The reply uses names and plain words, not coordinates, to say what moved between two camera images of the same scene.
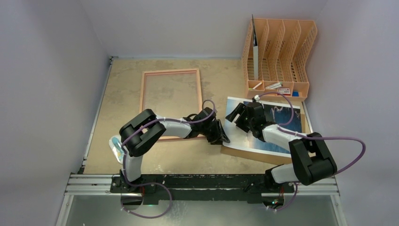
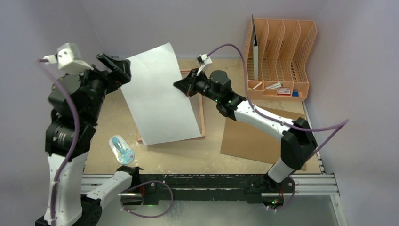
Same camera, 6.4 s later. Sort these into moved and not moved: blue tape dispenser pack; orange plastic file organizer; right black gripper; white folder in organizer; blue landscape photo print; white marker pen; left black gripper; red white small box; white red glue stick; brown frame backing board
Moved: right black gripper; brown frame backing board; left black gripper; blue landscape photo print
Not moved: white folder in organizer; blue tape dispenser pack; red white small box; orange plastic file organizer; white red glue stick; white marker pen
